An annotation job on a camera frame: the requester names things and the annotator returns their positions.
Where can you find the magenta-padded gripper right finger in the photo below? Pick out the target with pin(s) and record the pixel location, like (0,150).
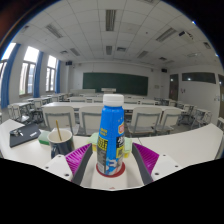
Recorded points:
(146,159)

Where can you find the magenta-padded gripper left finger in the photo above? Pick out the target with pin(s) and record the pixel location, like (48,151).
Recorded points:
(78,160)

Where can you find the blue white-capped drink bottle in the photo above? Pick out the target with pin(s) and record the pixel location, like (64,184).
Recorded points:
(111,133)

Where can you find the dark blue paper cup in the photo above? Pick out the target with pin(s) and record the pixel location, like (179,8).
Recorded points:
(61,148)

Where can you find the flat round red coaster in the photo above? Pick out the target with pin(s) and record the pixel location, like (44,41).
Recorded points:
(122,170)

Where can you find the wooden stir stick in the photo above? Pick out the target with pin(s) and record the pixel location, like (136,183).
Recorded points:
(58,130)

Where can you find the group of white chairs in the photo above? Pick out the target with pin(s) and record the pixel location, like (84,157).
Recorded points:
(145,120)

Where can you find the black laptop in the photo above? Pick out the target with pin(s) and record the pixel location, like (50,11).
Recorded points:
(28,136)

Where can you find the group of white desks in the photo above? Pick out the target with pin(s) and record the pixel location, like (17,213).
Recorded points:
(66,104)

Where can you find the bunch of keys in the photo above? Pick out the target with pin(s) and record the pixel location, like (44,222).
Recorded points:
(16,132)

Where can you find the dark classroom door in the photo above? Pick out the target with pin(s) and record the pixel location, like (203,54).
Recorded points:
(173,87)

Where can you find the green chalkboard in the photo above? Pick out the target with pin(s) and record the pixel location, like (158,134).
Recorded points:
(115,83)

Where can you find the blue window curtain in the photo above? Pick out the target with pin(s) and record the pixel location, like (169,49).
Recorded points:
(58,77)
(37,75)
(8,76)

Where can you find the bright classroom window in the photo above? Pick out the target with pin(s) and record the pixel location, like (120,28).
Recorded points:
(28,71)
(2,66)
(50,75)

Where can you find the ceiling projector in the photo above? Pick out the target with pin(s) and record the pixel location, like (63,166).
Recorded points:
(185,35)

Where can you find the group of ceiling lights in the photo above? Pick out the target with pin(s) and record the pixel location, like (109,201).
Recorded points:
(110,18)

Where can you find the black wall speaker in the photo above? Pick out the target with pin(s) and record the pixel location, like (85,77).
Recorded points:
(68,63)
(164,70)

